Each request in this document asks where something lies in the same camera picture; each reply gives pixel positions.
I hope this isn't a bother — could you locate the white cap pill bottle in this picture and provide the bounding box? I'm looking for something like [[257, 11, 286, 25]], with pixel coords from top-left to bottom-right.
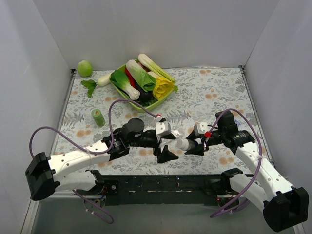
[[176, 139, 198, 151]]

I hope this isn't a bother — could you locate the clear pill organizer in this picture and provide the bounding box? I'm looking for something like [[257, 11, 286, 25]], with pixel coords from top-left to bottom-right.
[[172, 127, 185, 138]]

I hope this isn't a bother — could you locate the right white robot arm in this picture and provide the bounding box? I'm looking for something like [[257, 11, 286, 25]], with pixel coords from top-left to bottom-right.
[[177, 109, 309, 232]]

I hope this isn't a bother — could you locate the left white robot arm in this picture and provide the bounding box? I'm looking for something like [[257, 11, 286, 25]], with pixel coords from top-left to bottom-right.
[[25, 118, 178, 201]]

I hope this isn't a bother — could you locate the dark purple eggplant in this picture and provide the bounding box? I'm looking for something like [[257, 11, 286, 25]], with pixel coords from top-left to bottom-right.
[[135, 83, 153, 102]]

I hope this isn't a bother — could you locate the yellow lettuce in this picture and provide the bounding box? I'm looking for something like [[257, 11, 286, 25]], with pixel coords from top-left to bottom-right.
[[152, 76, 178, 100]]

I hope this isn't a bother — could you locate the green cylindrical bottle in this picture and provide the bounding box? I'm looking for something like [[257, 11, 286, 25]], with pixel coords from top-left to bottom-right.
[[91, 109, 105, 127]]

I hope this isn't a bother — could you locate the napa cabbage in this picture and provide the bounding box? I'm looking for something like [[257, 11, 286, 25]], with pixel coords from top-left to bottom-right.
[[126, 59, 156, 92]]

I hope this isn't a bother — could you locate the red chili pepper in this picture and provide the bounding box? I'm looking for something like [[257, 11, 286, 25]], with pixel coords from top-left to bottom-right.
[[125, 68, 136, 88]]

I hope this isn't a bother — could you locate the floral table mat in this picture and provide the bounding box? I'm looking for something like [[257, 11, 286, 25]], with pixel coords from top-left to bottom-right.
[[54, 68, 261, 175]]

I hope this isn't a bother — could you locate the green bok choy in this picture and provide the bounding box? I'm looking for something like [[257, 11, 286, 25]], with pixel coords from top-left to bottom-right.
[[110, 70, 140, 100]]

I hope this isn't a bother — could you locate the white green leek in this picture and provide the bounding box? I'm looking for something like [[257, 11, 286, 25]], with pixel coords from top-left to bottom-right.
[[138, 54, 176, 83]]

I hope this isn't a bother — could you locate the white radish with leaves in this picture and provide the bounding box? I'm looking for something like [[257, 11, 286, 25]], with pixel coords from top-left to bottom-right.
[[80, 73, 112, 98]]

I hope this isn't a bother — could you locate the green round cabbage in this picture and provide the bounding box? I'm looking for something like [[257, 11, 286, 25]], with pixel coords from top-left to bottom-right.
[[77, 60, 93, 77]]

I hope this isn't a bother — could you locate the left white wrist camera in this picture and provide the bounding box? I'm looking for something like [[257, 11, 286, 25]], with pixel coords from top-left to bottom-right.
[[156, 121, 171, 137]]

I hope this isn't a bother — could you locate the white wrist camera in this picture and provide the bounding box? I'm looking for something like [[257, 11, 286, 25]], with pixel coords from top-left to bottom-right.
[[156, 121, 171, 137], [194, 122, 209, 139]]

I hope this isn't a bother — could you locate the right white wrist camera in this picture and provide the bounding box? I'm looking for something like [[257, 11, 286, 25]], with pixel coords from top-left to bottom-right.
[[194, 122, 209, 139]]

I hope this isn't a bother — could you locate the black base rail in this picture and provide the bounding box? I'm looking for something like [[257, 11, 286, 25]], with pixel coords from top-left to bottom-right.
[[78, 175, 235, 206]]

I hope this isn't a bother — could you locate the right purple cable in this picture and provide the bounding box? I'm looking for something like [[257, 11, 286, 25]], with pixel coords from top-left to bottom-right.
[[210, 108, 263, 218]]

